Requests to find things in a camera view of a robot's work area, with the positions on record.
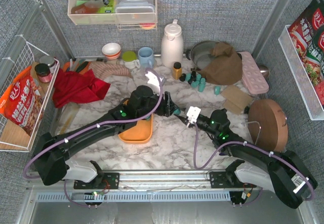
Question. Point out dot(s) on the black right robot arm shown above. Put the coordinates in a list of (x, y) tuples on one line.
[(273, 163)]

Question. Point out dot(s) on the brown cardboard sheet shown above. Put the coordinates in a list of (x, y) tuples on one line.
[(236, 99)]

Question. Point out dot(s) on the clear plastic food containers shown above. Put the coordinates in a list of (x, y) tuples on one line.
[(135, 11)]

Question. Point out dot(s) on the round wooden board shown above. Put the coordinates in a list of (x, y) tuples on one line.
[(267, 124)]

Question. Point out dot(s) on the blue mug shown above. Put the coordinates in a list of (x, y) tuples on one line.
[(146, 57)]

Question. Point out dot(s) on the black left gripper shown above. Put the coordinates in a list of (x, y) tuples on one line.
[(166, 103)]

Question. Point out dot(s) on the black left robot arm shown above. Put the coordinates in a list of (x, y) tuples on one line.
[(53, 152)]

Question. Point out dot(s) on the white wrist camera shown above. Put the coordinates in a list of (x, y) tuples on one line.
[(155, 81), (192, 114)]

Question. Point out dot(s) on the striped pink cloth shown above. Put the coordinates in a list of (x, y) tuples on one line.
[(103, 70)]

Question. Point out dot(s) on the green lidded cup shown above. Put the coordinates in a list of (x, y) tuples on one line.
[(130, 60)]

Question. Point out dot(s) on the steel pot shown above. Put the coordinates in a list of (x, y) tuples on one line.
[(201, 54)]

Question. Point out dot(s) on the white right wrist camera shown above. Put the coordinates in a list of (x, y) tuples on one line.
[(192, 114)]

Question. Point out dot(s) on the brown cloth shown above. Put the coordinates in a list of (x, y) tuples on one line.
[(225, 67)]

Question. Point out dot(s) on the red jam jar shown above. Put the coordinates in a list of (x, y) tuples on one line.
[(43, 72)]

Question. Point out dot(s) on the yellow bottle black cap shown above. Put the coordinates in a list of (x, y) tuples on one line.
[(177, 70)]

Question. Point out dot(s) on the orange snack bag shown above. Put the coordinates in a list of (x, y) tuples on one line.
[(20, 104)]

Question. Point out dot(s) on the red noodle package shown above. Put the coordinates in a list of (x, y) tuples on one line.
[(306, 33)]

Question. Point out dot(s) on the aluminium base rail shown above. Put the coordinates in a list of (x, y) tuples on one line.
[(250, 177)]

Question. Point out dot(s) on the orange plastic storage basket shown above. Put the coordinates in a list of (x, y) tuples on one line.
[(139, 134)]

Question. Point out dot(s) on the pink ice cube tray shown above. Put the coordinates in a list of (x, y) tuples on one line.
[(251, 75)]

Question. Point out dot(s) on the white wire wall basket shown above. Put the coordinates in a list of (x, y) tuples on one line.
[(13, 137)]

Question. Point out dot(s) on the cream wall rack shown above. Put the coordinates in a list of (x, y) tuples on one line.
[(101, 12)]

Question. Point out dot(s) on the white thermos jug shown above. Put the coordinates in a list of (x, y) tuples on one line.
[(172, 44)]

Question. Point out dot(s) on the white side wall rack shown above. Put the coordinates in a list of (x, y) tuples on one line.
[(305, 87)]

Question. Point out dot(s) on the green capsule with number 3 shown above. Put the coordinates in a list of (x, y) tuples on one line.
[(217, 90)]

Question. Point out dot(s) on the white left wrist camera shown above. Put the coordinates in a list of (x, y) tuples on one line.
[(155, 81)]

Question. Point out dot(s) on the white orange striped bowl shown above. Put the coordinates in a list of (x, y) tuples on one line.
[(111, 50)]

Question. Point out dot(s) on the red cloth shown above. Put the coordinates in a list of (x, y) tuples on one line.
[(71, 86)]

